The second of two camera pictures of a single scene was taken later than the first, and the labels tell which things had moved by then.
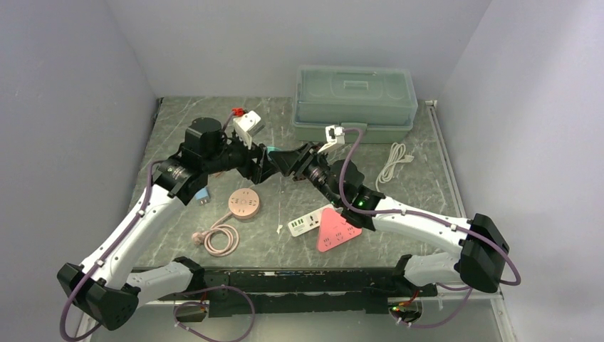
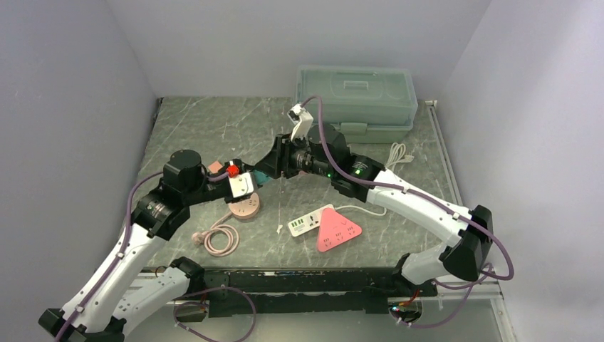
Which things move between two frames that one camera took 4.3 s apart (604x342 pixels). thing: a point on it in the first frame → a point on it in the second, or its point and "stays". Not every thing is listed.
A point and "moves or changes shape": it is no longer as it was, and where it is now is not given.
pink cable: (199, 238) stays
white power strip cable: (396, 155) stays
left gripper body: (237, 155) → (214, 189)
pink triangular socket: (332, 230) stays
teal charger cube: (272, 149) moves or changes shape
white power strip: (308, 222) stays
